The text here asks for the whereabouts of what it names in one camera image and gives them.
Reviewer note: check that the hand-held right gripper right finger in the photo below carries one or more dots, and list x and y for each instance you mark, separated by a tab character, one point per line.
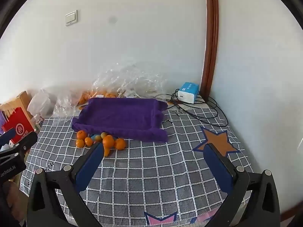
217	167

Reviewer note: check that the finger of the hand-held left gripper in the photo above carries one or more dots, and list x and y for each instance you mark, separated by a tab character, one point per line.
6	136
27	140

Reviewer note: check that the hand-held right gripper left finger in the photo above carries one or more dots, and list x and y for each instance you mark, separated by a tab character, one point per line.
91	165

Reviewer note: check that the small orange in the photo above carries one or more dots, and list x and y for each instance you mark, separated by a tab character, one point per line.
80	143
82	134
89	141

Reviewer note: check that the large orange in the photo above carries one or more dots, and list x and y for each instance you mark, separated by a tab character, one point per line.
120	144
108	141

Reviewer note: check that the purple towel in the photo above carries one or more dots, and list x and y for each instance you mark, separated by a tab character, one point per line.
123	115

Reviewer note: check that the person's left hand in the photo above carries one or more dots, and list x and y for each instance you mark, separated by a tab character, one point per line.
13	199

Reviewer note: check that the red paper bag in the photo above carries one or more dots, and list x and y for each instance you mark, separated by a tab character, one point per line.
17	125

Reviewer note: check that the clear plastic bottle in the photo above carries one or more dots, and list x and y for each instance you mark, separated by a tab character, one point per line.
39	123

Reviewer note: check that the cardboard box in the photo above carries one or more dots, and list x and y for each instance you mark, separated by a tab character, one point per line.
14	104

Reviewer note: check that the yellow-green round fruit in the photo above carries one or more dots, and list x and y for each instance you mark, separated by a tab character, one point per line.
104	135

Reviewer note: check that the white plastic bag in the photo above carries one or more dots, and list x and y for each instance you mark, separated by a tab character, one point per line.
41	104

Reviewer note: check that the small clear plastic bag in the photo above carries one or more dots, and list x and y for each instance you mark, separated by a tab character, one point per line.
64	104

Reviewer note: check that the grey checkered tablecloth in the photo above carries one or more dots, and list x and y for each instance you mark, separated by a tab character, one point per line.
153	170

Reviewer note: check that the heap of bagged oranges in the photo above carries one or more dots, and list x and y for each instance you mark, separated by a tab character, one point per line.
83	98

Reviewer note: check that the blue and white box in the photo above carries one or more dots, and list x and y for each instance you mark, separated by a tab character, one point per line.
188	92

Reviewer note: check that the large clear plastic bag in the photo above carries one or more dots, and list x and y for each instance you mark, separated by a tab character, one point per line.
132	80

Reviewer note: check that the brown wooden door frame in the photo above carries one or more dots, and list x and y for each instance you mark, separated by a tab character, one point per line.
210	40

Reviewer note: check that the white wall light switch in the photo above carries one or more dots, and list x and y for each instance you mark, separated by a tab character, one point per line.
71	18

